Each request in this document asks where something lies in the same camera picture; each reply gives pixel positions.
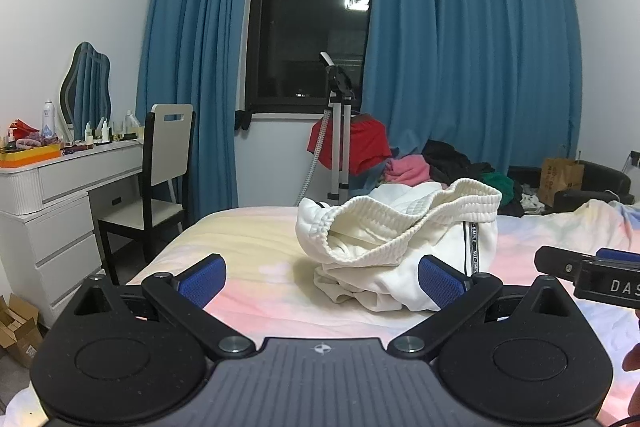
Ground orange tray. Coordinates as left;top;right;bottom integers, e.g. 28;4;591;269
0;142;62;168

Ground person's right hand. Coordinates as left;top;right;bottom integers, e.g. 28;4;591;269
622;341;640;414

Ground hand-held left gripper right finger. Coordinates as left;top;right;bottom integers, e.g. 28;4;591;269
387;255;572;361

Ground red packet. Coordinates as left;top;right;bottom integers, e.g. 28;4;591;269
7;119;42;140

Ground white vanity desk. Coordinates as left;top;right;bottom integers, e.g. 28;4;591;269
0;138;146;329

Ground brown paper bag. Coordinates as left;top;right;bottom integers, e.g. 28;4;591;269
537;151;585;208

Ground dark window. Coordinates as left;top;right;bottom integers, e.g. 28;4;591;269
245;0;373;115

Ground row of cosmetic bottles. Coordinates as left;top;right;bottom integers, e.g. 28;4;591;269
82;110;142;146

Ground pastel tie-dye bed cover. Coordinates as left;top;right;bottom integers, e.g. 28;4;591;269
0;198;640;427

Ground braided steamer hose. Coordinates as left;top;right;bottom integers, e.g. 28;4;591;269
306;109;334;196

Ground black sofa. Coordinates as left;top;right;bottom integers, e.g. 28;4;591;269
507;159;632;210

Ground garment steamer stand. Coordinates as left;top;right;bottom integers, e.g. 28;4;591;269
319;52;357;204

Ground pile of black clothes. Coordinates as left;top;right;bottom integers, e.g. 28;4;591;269
422;139;524;218

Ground red garment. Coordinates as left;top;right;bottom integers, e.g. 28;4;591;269
306;117;394;176

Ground white pants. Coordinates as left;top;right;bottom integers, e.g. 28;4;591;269
296;178;502;313

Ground green garment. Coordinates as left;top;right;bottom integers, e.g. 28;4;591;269
482;172;516;204

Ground wavy vanity mirror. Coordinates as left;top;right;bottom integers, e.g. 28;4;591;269
59;41;113;142

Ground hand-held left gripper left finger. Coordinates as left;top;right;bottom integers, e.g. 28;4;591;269
74;255;257;361

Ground purple knitted headband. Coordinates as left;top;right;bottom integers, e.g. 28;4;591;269
16;131;59;150

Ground cardboard box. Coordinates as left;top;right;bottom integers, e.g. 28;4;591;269
0;293;45;369

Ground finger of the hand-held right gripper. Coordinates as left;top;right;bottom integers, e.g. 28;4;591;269
533;245;597;284
596;248;640;264

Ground black and white chair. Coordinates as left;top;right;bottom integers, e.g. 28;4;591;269
97;103;195;286

